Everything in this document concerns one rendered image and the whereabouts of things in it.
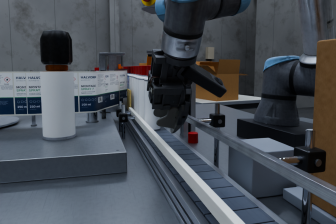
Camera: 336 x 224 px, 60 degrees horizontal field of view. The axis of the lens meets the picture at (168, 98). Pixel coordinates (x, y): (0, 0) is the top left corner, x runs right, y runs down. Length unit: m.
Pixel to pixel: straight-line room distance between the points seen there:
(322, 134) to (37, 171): 0.57
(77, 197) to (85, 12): 9.26
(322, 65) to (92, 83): 0.77
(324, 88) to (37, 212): 0.52
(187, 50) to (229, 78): 2.19
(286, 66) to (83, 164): 0.70
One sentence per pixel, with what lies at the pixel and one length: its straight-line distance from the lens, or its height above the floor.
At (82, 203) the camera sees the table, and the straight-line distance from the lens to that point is 0.59.
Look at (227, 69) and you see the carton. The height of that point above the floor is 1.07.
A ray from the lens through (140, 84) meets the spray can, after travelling 1.00.
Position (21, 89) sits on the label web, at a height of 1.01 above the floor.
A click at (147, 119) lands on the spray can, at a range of 0.91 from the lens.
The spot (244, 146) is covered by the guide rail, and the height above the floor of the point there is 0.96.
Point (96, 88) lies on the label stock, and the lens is 1.08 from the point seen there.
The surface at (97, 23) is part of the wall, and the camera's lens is 9.78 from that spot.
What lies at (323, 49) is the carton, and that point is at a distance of 0.52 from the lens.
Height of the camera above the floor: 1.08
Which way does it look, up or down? 6 degrees down
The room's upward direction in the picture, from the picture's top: straight up
